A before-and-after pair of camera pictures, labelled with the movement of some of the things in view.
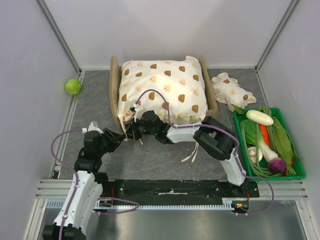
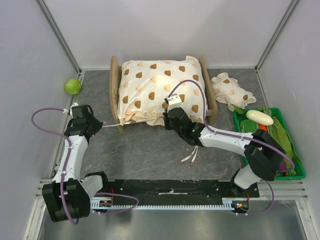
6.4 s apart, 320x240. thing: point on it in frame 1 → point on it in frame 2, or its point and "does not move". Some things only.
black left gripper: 114,138 → 98,125
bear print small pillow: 227,90 does not move
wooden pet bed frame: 115,72 does not move
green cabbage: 73,86 does not move
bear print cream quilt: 174,89 does not move
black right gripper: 133,127 → 169,120
